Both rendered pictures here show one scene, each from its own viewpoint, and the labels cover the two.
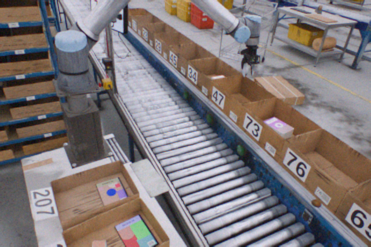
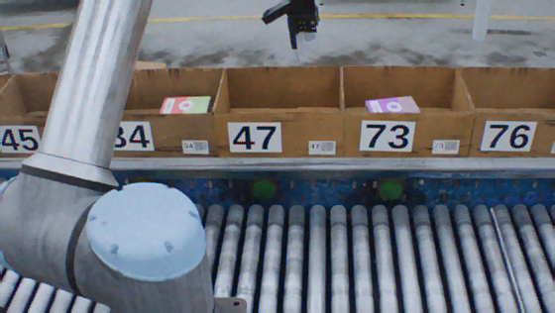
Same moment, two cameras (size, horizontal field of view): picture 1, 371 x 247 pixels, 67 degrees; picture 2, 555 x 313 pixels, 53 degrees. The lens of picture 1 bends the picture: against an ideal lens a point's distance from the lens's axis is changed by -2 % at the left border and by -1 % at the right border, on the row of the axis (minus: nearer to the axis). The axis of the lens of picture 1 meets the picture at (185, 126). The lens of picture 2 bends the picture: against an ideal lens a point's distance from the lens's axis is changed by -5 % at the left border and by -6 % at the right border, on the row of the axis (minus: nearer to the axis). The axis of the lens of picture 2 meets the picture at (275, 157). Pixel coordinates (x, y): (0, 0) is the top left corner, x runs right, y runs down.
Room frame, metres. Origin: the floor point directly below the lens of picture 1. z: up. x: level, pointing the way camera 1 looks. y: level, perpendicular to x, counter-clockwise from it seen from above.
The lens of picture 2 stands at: (0.92, 0.97, 1.99)
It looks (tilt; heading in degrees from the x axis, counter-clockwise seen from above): 37 degrees down; 304
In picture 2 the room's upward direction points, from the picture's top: 3 degrees counter-clockwise
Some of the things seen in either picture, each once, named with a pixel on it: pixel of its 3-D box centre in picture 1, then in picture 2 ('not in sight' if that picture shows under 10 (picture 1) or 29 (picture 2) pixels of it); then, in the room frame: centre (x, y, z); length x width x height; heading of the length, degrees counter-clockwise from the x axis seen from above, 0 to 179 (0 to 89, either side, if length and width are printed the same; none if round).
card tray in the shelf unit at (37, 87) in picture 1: (30, 82); not in sight; (2.19, 1.38, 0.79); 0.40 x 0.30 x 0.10; 119
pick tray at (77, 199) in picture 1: (95, 193); not in sight; (0.98, 0.44, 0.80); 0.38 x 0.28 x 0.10; 122
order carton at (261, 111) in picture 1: (277, 127); (402, 110); (1.46, -0.57, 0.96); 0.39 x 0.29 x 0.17; 28
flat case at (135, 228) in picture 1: (136, 235); not in sight; (0.78, 0.19, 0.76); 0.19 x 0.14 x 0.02; 37
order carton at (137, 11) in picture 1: (137, 18); not in sight; (3.87, 0.72, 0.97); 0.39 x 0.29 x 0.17; 29
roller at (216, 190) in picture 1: (220, 188); (452, 266); (1.14, -0.23, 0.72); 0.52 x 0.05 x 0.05; 118
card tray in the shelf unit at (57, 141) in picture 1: (44, 137); not in sight; (2.19, 1.39, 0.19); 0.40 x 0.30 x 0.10; 119
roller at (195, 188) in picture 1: (214, 181); (429, 266); (1.20, -0.20, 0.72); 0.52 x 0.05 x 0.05; 118
